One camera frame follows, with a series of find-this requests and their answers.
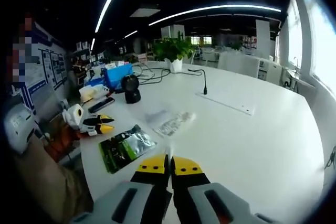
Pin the clear dark-printed sheet goods packet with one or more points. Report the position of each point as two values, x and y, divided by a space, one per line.
176 124

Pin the person's left hand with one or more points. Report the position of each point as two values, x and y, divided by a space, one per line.
65 142

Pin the black smartphone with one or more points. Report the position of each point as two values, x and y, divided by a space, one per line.
101 104

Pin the narrow window with blinds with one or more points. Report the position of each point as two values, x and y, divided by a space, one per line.
295 37

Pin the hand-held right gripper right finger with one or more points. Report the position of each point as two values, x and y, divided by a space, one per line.
189 190

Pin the green black sheet goods packet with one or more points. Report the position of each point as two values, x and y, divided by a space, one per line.
123 148

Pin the potted green plant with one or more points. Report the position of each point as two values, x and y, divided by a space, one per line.
173 51

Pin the black barcode scanner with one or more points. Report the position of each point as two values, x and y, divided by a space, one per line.
131 87

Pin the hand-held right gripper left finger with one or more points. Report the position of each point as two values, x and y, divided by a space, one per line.
152 190

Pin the white table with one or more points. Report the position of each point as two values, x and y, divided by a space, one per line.
236 142

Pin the ceiling air vent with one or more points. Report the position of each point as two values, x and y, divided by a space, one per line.
145 11

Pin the white plastic bag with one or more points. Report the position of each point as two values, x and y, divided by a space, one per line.
92 93

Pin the blue box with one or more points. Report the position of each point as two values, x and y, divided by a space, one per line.
118 75

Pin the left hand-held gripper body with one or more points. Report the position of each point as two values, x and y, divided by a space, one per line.
74 116

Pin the white desk partition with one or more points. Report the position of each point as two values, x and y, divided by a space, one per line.
239 64

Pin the wall poster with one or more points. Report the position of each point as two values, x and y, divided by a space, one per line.
52 69

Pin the white worn device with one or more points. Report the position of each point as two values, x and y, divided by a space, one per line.
19 127

